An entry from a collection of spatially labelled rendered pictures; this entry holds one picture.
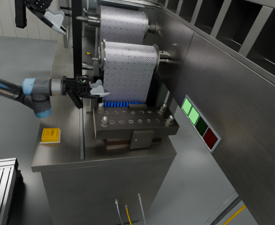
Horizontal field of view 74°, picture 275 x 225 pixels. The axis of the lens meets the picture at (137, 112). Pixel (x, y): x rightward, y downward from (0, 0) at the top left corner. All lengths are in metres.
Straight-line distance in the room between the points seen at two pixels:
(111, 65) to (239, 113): 0.55
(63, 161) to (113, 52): 0.51
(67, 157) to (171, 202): 1.23
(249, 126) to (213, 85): 0.19
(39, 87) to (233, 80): 0.73
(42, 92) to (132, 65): 0.41
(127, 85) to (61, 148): 0.42
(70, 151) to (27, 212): 0.98
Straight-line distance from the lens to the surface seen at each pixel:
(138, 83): 0.93
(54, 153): 0.90
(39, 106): 0.93
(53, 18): 0.80
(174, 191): 1.95
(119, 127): 0.82
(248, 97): 0.58
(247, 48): 0.61
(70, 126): 1.01
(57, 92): 0.88
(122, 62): 0.86
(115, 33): 1.06
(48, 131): 0.96
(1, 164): 1.81
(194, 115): 0.74
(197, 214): 1.93
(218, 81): 0.66
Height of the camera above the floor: 1.59
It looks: 38 degrees down
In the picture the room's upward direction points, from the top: 13 degrees clockwise
